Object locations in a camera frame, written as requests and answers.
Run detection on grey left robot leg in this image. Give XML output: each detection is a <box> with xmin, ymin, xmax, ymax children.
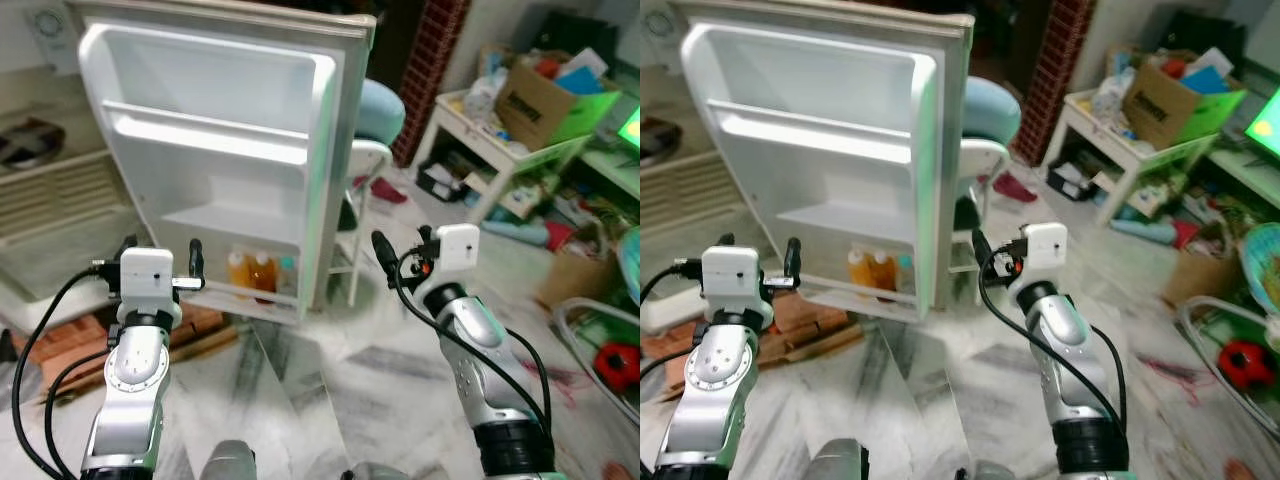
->
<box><xmin>200</xmin><ymin>439</ymin><xmax>258</xmax><ymax>480</ymax></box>
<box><xmin>808</xmin><ymin>437</ymin><xmax>873</xmax><ymax>480</ymax></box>

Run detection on red slipper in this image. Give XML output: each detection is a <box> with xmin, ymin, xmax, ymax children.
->
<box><xmin>352</xmin><ymin>175</ymin><xmax>410</xmax><ymax>206</ymax></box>
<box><xmin>985</xmin><ymin>172</ymin><xmax>1041</xmax><ymax>206</ymax></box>

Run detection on red brick pillar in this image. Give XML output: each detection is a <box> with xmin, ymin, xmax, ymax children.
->
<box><xmin>388</xmin><ymin>0</ymin><xmax>473</xmax><ymax>168</ymax></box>
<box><xmin>1010</xmin><ymin>0</ymin><xmax>1099</xmax><ymax>168</ymax></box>

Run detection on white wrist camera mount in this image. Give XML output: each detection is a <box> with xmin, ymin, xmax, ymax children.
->
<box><xmin>430</xmin><ymin>223</ymin><xmax>482</xmax><ymax>286</ymax></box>
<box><xmin>1018</xmin><ymin>222</ymin><xmax>1069</xmax><ymax>286</ymax></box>
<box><xmin>699</xmin><ymin>245</ymin><xmax>764</xmax><ymax>326</ymax></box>
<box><xmin>117</xmin><ymin>247</ymin><xmax>178</xmax><ymax>327</ymax></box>

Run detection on light blue chair cushion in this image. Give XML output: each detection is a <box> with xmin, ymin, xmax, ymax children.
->
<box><xmin>965</xmin><ymin>78</ymin><xmax>1024</xmax><ymax>147</ymax></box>
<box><xmin>356</xmin><ymin>78</ymin><xmax>407</xmax><ymax>147</ymax></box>

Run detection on black bag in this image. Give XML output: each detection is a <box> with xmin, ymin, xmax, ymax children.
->
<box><xmin>1163</xmin><ymin>8</ymin><xmax>1248</xmax><ymax>63</ymax></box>
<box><xmin>530</xmin><ymin>10</ymin><xmax>613</xmax><ymax>63</ymax></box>

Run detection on white plastic bag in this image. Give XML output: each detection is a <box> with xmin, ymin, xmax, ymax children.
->
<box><xmin>1090</xmin><ymin>65</ymin><xmax>1136</xmax><ymax>126</ymax></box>
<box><xmin>465</xmin><ymin>65</ymin><xmax>511</xmax><ymax>126</ymax></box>

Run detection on red toy ball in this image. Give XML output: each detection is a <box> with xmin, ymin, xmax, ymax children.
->
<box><xmin>594</xmin><ymin>342</ymin><xmax>641</xmax><ymax>393</ymax></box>
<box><xmin>1217</xmin><ymin>339</ymin><xmax>1278</xmax><ymax>393</ymax></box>

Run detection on long black arm cable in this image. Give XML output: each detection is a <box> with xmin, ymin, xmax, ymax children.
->
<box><xmin>978</xmin><ymin>255</ymin><xmax>1129</xmax><ymax>436</ymax></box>
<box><xmin>10</xmin><ymin>258</ymin><xmax>123</xmax><ymax>480</ymax></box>
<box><xmin>640</xmin><ymin>258</ymin><xmax>705</xmax><ymax>306</ymax></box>
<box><xmin>395</xmin><ymin>250</ymin><xmax>553</xmax><ymax>436</ymax></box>

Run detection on long black right arm cable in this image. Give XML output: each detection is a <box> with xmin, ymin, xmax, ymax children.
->
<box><xmin>978</xmin><ymin>255</ymin><xmax>1129</xmax><ymax>436</ymax></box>
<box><xmin>395</xmin><ymin>250</ymin><xmax>553</xmax><ymax>436</ymax></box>

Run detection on short black left arm cable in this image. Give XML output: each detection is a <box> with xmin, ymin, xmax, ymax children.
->
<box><xmin>640</xmin><ymin>346</ymin><xmax>701</xmax><ymax>386</ymax></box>
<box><xmin>42</xmin><ymin>346</ymin><xmax>116</xmax><ymax>479</ymax></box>

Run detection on short black right arm cable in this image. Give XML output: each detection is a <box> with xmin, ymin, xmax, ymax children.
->
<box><xmin>1088</xmin><ymin>322</ymin><xmax>1129</xmax><ymax>421</ymax></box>
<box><xmin>503</xmin><ymin>326</ymin><xmax>553</xmax><ymax>426</ymax></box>

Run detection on white shelf table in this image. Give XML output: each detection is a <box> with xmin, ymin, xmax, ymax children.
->
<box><xmin>1038</xmin><ymin>88</ymin><xmax>1219</xmax><ymax>227</ymax></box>
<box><xmin>412</xmin><ymin>88</ymin><xmax>593</xmax><ymax>227</ymax></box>

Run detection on brown cardboard box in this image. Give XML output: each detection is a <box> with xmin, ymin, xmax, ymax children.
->
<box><xmin>1120</xmin><ymin>58</ymin><xmax>1216</xmax><ymax>153</ymax></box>
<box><xmin>494</xmin><ymin>60</ymin><xmax>603</xmax><ymax>153</ymax></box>

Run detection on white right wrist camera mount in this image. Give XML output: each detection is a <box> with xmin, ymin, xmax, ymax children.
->
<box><xmin>430</xmin><ymin>223</ymin><xmax>482</xmax><ymax>286</ymax></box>
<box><xmin>1018</xmin><ymin>222</ymin><xmax>1069</xmax><ymax>286</ymax></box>

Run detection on long black left arm cable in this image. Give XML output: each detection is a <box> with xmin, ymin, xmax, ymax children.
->
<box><xmin>640</xmin><ymin>258</ymin><xmax>705</xmax><ymax>306</ymax></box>
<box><xmin>10</xmin><ymin>258</ymin><xmax>123</xmax><ymax>480</ymax></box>

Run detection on white wall poster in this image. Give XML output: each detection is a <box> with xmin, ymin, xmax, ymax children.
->
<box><xmin>640</xmin><ymin>6</ymin><xmax>683</xmax><ymax>73</ymax></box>
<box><xmin>24</xmin><ymin>4</ymin><xmax>83</xmax><ymax>77</ymax></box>

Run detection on fridge door with beige handle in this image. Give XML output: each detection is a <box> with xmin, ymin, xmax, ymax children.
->
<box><xmin>76</xmin><ymin>0</ymin><xmax>379</xmax><ymax>327</ymax></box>
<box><xmin>678</xmin><ymin>0</ymin><xmax>977</xmax><ymax>324</ymax></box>

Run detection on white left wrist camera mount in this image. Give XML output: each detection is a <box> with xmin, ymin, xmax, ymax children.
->
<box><xmin>699</xmin><ymin>245</ymin><xmax>764</xmax><ymax>326</ymax></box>
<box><xmin>117</xmin><ymin>247</ymin><xmax>178</xmax><ymax>327</ymax></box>

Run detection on white folding chair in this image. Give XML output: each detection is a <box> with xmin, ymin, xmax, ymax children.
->
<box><xmin>335</xmin><ymin>78</ymin><xmax>407</xmax><ymax>308</ymax></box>
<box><xmin>945</xmin><ymin>78</ymin><xmax>1024</xmax><ymax>278</ymax></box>

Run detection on dark round pan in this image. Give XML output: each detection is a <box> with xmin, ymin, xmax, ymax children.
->
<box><xmin>0</xmin><ymin>117</ymin><xmax>68</xmax><ymax>171</ymax></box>
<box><xmin>640</xmin><ymin>117</ymin><xmax>684</xmax><ymax>169</ymax></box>

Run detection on short black arm cable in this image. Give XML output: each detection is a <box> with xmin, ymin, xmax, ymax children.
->
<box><xmin>1088</xmin><ymin>322</ymin><xmax>1129</xmax><ymax>421</ymax></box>
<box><xmin>42</xmin><ymin>346</ymin><xmax>116</xmax><ymax>479</ymax></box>
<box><xmin>503</xmin><ymin>326</ymin><xmax>553</xmax><ymax>426</ymax></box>
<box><xmin>640</xmin><ymin>346</ymin><xmax>701</xmax><ymax>386</ymax></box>

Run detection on wood and brick fridge base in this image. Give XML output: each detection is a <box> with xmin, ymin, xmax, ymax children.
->
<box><xmin>640</xmin><ymin>290</ymin><xmax>867</xmax><ymax>379</ymax></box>
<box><xmin>0</xmin><ymin>298</ymin><xmax>243</xmax><ymax>401</ymax></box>

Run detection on brown paper bag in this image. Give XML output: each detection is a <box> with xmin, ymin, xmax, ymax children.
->
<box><xmin>1159</xmin><ymin>233</ymin><xmax>1238</xmax><ymax>311</ymax></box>
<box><xmin>533</xmin><ymin>243</ymin><xmax>623</xmax><ymax>313</ymax></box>

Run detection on baby bouncer seat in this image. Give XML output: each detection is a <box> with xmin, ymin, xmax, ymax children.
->
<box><xmin>1173</xmin><ymin>221</ymin><xmax>1280</xmax><ymax>426</ymax></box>
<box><xmin>553</xmin><ymin>225</ymin><xmax>641</xmax><ymax>426</ymax></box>

